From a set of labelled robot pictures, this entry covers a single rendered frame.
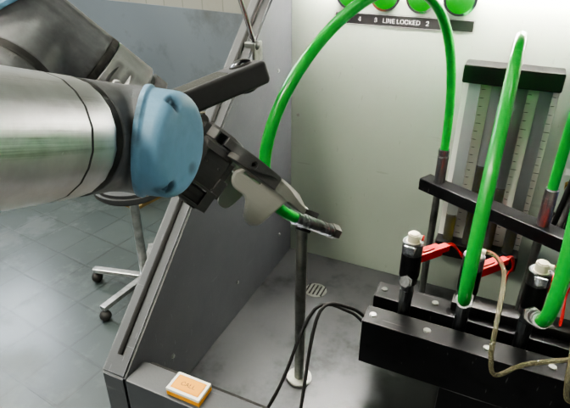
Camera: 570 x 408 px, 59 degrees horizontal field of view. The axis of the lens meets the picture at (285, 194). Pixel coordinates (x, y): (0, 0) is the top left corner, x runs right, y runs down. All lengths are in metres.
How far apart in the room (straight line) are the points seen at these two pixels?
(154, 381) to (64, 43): 0.45
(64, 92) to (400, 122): 0.74
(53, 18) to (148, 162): 0.19
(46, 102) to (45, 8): 0.21
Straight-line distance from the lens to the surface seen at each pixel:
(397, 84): 0.94
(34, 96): 0.28
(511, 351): 0.77
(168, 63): 4.53
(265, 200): 0.54
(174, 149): 0.34
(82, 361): 2.19
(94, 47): 0.48
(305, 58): 0.57
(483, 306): 0.81
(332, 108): 0.99
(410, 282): 0.74
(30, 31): 0.47
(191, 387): 0.70
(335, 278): 1.08
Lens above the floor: 1.49
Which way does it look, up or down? 28 degrees down
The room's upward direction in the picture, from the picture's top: straight up
